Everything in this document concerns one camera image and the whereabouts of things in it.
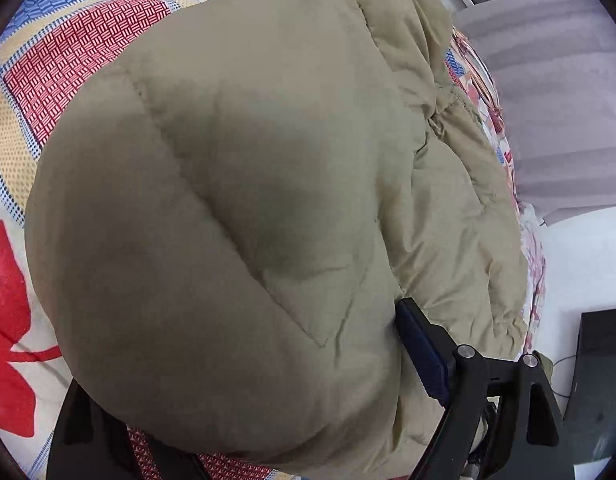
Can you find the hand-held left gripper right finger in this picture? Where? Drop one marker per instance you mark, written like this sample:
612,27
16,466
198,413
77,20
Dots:
422,355

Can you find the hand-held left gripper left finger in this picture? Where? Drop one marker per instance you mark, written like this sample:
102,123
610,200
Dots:
83,440

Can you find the khaki padded jacket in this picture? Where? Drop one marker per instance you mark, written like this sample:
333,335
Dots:
228,200

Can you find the black monitor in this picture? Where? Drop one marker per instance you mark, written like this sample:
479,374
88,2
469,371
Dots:
600,385

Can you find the grey pink curtain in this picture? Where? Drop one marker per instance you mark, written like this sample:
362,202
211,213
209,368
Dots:
552,95

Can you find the leaf print checked quilt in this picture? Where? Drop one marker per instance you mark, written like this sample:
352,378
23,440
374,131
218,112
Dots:
63,60

